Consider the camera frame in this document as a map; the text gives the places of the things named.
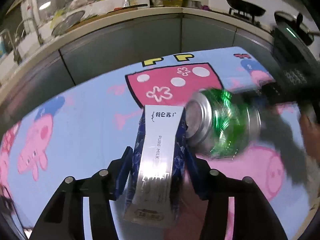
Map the crushed green soda can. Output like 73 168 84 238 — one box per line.
185 88 261 159

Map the chrome kitchen faucet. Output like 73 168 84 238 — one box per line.
15 17 44 46

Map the black wok with lid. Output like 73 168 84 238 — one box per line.
274 11 319 46

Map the gas stove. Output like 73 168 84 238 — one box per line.
228 8 272 33

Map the Peppa Pig blue tablecloth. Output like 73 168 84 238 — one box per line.
0 45 311 240

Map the black frying pan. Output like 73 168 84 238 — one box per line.
226 0 266 18

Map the glass pot lid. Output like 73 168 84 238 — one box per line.
52 10 85 37

